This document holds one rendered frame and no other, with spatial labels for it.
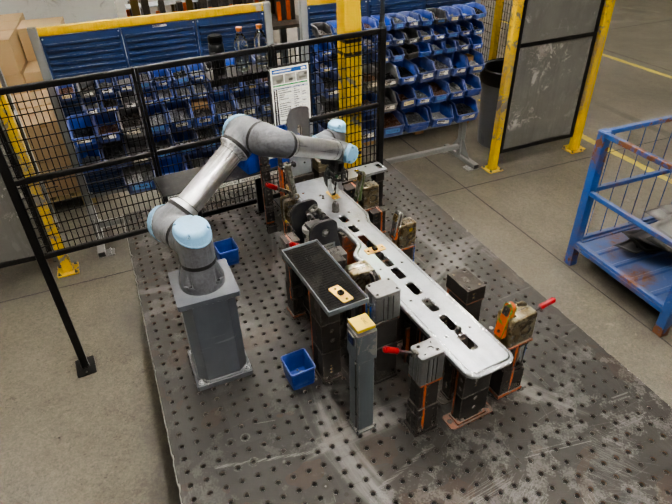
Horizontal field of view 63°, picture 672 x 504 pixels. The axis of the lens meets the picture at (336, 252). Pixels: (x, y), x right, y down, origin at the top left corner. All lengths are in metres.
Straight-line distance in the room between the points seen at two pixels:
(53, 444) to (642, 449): 2.52
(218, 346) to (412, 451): 0.74
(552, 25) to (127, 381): 3.96
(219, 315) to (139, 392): 1.33
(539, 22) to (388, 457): 3.73
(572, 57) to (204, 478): 4.36
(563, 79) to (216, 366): 4.02
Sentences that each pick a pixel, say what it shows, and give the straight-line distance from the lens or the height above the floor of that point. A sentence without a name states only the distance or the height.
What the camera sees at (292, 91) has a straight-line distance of 2.89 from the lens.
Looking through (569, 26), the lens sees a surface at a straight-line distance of 5.07.
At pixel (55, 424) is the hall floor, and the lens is 3.20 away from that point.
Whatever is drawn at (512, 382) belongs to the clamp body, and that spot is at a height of 0.75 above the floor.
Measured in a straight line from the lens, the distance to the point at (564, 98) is 5.33.
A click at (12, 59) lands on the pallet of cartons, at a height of 0.88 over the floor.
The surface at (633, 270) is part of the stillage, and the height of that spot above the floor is 0.16.
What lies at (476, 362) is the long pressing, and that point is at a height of 1.00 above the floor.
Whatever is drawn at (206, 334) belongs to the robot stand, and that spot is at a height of 0.95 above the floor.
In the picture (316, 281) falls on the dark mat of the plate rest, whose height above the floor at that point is 1.16.
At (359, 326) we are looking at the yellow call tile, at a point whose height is 1.16.
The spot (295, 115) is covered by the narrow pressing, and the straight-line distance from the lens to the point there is 2.61.
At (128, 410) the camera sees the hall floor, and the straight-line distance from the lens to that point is 3.10.
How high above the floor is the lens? 2.25
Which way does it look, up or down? 35 degrees down
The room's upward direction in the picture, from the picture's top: 2 degrees counter-clockwise
